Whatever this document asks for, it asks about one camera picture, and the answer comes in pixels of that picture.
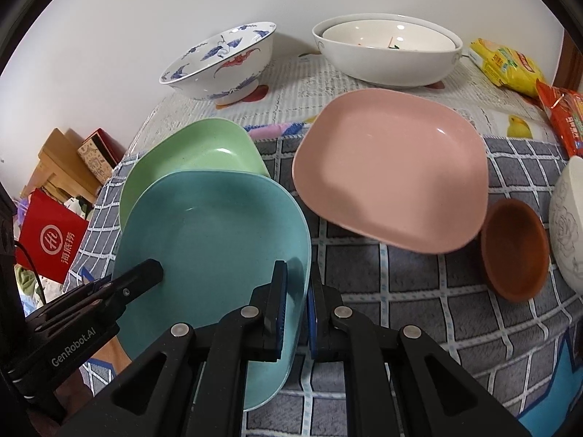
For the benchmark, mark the blue patterned white bowl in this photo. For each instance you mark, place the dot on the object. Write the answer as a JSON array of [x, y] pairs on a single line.
[[214, 77]]

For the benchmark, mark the grey checked blanket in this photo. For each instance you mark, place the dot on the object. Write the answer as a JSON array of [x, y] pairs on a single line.
[[410, 291]]

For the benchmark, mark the pink plate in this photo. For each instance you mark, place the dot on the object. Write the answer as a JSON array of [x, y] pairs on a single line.
[[387, 168]]

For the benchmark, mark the teal plate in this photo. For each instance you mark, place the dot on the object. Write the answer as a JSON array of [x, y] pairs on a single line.
[[205, 236]]

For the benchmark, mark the large white bowl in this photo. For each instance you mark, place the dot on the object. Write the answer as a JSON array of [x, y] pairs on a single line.
[[387, 70]]

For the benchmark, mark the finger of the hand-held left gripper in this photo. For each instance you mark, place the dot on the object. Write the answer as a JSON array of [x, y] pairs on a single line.
[[132, 280]]

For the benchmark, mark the red paper bag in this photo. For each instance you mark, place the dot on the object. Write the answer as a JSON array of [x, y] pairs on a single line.
[[50, 236]]

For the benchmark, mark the small brown bowl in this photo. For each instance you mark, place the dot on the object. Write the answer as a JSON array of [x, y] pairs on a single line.
[[514, 250]]

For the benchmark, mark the red chip bag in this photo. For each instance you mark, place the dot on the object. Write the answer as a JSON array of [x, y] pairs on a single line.
[[567, 118]]

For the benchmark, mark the green plate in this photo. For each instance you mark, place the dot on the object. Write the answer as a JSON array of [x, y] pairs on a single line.
[[196, 150]]

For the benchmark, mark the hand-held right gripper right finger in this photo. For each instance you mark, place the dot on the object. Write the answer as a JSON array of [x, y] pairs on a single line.
[[312, 318]]

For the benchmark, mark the plain white bowl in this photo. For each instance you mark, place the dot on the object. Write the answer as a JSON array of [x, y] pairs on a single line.
[[364, 36]]

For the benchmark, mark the white bowl with grey flowers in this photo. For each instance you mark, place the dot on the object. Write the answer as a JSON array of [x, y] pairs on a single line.
[[569, 218]]

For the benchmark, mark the wooden furniture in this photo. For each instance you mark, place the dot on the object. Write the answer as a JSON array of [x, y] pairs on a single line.
[[54, 154]]

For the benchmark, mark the yellow chip bag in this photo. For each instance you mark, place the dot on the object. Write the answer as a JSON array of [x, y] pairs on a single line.
[[505, 66]]

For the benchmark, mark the printed table cloth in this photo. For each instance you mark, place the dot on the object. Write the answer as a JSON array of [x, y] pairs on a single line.
[[291, 95]]

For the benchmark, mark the patterned box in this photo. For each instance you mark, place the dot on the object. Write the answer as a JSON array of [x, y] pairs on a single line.
[[98, 159]]

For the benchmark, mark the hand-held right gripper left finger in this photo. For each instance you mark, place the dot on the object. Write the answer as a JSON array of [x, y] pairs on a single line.
[[280, 298]]

